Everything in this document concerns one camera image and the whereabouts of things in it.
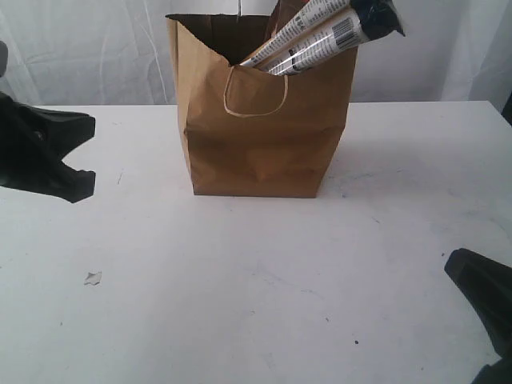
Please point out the torn paper scrap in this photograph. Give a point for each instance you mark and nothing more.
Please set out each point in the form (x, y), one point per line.
(93, 279)

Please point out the large brown paper bag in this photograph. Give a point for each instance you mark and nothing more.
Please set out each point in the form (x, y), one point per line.
(245, 132)

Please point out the long noodle package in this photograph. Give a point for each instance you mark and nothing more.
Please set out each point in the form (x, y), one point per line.
(322, 30)

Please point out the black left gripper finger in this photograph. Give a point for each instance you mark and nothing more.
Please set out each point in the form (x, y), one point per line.
(68, 184)
(60, 132)

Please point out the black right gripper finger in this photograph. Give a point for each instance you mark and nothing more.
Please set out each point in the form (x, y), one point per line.
(498, 373)
(486, 284)

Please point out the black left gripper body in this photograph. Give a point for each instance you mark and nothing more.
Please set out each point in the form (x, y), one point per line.
(25, 164)

